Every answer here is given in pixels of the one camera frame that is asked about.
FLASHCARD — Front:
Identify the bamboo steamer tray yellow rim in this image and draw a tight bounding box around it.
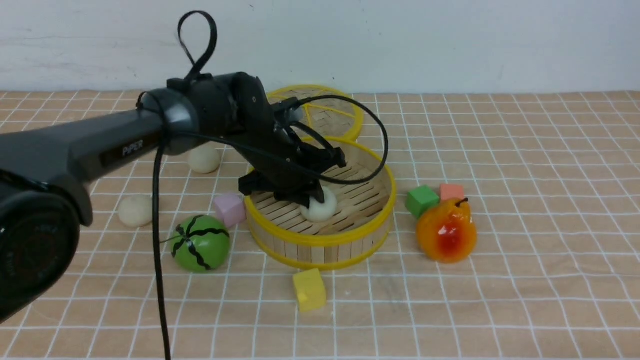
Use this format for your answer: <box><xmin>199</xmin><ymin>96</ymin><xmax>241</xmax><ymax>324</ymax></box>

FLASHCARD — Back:
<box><xmin>244</xmin><ymin>165</ymin><xmax>397</xmax><ymax>271</ymax></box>

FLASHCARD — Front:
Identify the white bun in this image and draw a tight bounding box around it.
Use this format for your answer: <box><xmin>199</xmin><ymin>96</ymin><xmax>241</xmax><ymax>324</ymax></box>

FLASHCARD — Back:
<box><xmin>299</xmin><ymin>186</ymin><xmax>338</xmax><ymax>223</ymax></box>
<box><xmin>187</xmin><ymin>142</ymin><xmax>222</xmax><ymax>174</ymax></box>
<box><xmin>118</xmin><ymin>194</ymin><xmax>153</xmax><ymax>228</ymax></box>

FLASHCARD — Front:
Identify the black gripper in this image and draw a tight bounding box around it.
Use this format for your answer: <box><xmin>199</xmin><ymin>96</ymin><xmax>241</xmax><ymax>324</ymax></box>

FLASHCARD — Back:
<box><xmin>238</xmin><ymin>112</ymin><xmax>346</xmax><ymax>208</ymax></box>

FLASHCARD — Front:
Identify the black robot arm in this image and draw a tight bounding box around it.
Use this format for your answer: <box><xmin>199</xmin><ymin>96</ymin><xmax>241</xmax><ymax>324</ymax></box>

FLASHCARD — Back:
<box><xmin>0</xmin><ymin>71</ymin><xmax>346</xmax><ymax>322</ymax></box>

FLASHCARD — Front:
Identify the green toy watermelon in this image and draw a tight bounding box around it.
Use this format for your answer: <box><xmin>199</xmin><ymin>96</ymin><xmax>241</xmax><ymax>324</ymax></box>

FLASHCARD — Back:
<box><xmin>165</xmin><ymin>214</ymin><xmax>231</xmax><ymax>273</ymax></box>

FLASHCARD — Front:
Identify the orange toy pear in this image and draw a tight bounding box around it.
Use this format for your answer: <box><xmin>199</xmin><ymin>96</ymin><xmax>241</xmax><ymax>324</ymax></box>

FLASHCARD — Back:
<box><xmin>415</xmin><ymin>198</ymin><xmax>478</xmax><ymax>264</ymax></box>

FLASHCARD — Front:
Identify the bamboo steamer lid yellow rim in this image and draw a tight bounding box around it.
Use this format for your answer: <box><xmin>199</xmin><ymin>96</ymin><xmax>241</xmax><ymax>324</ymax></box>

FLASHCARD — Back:
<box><xmin>267</xmin><ymin>84</ymin><xmax>365</xmax><ymax>142</ymax></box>

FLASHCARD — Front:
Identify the pink foam cube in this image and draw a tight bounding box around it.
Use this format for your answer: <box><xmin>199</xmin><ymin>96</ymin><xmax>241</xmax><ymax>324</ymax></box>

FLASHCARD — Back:
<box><xmin>213</xmin><ymin>193</ymin><xmax>247</xmax><ymax>228</ymax></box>

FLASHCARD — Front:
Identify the black cable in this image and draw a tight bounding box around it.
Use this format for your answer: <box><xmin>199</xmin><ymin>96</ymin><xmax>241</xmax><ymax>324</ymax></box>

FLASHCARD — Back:
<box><xmin>152</xmin><ymin>10</ymin><xmax>390</xmax><ymax>360</ymax></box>

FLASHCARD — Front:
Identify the green foam cube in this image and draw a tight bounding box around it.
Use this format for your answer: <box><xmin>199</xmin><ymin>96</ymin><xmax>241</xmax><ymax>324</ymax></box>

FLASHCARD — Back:
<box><xmin>404</xmin><ymin>185</ymin><xmax>441</xmax><ymax>220</ymax></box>

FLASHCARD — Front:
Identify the orange foam cube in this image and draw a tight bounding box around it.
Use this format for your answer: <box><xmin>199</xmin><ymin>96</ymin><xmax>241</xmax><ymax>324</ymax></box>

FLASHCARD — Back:
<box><xmin>439</xmin><ymin>183</ymin><xmax>466</xmax><ymax>203</ymax></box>

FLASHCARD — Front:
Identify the yellow foam cube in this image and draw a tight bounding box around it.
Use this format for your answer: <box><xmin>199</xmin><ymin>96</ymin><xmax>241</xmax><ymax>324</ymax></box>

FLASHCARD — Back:
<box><xmin>292</xmin><ymin>268</ymin><xmax>327</xmax><ymax>312</ymax></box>

